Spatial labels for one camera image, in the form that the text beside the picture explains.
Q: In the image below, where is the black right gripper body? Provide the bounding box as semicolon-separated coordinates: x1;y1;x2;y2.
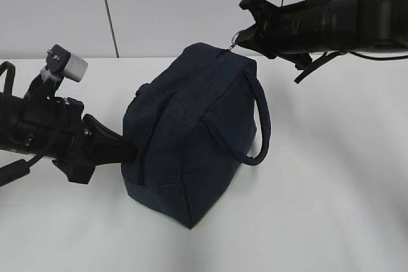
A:
254;1;328;61

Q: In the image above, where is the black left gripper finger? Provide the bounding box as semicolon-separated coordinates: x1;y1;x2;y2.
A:
82;114;138;164

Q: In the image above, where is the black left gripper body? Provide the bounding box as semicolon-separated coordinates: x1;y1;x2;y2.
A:
22;97;96;184

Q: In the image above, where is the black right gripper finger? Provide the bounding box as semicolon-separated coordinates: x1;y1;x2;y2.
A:
237;24;277;59
239;0;279;24

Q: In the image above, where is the navy blue lunch bag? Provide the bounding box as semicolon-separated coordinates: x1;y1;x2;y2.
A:
121;43;272;229

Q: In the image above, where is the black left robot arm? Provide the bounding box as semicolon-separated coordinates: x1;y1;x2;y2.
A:
1;61;137;185

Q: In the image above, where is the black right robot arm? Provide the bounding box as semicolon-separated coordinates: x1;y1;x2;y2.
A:
237;0;407;69

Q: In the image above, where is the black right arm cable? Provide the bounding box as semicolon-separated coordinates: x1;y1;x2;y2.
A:
293;48;408;85

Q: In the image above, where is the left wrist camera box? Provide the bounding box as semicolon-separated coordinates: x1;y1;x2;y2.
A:
45;44;88;83

